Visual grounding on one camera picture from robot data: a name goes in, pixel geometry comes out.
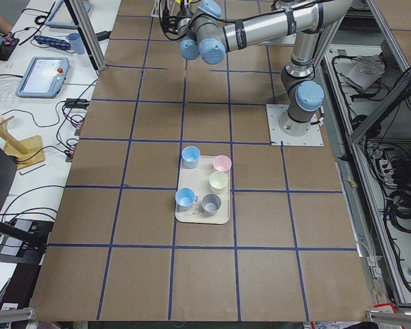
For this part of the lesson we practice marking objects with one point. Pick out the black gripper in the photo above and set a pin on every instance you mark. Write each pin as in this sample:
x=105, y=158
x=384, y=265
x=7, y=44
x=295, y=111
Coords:
x=181, y=11

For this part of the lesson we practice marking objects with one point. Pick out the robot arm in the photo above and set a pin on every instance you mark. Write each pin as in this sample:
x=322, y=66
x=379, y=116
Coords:
x=201, y=37

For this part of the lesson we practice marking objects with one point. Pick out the blue cup on desk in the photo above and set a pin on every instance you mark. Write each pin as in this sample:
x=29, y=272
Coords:
x=76, y=43

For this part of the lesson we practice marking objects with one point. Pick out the blue cup near pink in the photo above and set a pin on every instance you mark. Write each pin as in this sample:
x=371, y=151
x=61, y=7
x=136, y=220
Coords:
x=190, y=157

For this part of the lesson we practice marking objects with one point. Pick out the pink plastic cup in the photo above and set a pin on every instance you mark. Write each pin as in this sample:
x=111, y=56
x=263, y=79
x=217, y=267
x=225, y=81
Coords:
x=222, y=163

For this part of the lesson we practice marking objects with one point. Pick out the cream plastic cup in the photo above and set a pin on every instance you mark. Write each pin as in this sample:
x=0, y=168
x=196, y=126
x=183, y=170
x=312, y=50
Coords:
x=218, y=182

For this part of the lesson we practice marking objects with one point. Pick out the blue cup near grey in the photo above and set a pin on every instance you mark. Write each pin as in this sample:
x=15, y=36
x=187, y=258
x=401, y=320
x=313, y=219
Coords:
x=185, y=198

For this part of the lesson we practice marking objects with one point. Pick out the grey plastic cup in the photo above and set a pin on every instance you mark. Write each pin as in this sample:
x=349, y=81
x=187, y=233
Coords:
x=211, y=204

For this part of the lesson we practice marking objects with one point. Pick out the teach pendant far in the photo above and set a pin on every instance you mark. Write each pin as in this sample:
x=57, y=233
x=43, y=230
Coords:
x=60, y=17

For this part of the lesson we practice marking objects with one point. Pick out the teach pendant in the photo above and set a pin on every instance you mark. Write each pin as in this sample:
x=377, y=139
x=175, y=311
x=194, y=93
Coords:
x=43, y=78
x=60, y=17

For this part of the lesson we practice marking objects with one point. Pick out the blue checkered umbrella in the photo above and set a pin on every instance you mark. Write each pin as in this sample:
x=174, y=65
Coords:
x=53, y=42

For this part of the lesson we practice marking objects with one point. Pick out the black power adapter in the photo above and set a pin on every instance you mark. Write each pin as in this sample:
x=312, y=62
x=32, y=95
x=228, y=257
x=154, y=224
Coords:
x=76, y=103

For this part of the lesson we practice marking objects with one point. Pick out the teach pendant near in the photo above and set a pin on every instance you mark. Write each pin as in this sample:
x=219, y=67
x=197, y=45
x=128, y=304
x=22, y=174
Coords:
x=43, y=78

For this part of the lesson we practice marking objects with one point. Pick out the cream plastic tray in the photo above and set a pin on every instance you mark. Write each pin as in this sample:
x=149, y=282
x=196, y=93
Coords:
x=198, y=180

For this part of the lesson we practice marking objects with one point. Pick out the wooden stand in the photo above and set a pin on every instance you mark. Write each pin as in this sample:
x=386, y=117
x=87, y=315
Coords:
x=28, y=152

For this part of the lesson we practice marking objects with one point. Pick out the white wire cup rack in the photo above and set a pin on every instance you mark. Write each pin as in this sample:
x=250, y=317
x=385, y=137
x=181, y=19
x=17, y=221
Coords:
x=155, y=10

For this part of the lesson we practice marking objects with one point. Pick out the aluminium frame post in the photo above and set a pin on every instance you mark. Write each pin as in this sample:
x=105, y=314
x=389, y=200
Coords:
x=82, y=22

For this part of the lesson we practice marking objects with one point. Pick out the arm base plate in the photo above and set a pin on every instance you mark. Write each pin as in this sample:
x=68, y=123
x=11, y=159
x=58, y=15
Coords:
x=285, y=132

